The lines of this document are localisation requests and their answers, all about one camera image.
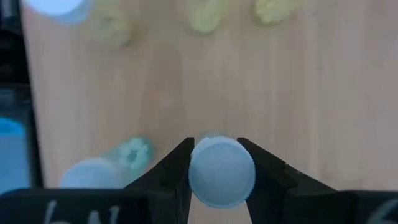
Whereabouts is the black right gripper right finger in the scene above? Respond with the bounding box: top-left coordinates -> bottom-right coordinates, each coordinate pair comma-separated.
237,137 -> 398,224

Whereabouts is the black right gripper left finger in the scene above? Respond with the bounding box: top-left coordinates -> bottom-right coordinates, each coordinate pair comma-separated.
0,136 -> 195,224

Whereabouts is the wooden shelf with black legs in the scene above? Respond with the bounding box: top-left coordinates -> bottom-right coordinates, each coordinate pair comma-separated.
18,0 -> 398,224

